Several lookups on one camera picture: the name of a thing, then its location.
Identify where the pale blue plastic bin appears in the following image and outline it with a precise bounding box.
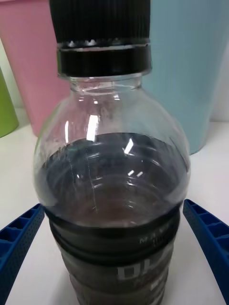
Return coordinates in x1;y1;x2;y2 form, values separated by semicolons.
140;0;229;155

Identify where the green plastic bin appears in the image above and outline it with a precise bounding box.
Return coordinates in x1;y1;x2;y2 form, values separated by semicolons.
0;66;20;138

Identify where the pink plastic bin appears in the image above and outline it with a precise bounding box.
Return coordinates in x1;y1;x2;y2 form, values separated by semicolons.
0;0;72;138

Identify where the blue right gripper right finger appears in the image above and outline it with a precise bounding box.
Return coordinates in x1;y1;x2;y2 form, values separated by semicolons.
183;199;229;305

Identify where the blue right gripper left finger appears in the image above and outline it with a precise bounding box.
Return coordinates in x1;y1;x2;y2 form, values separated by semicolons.
0;203;46;305

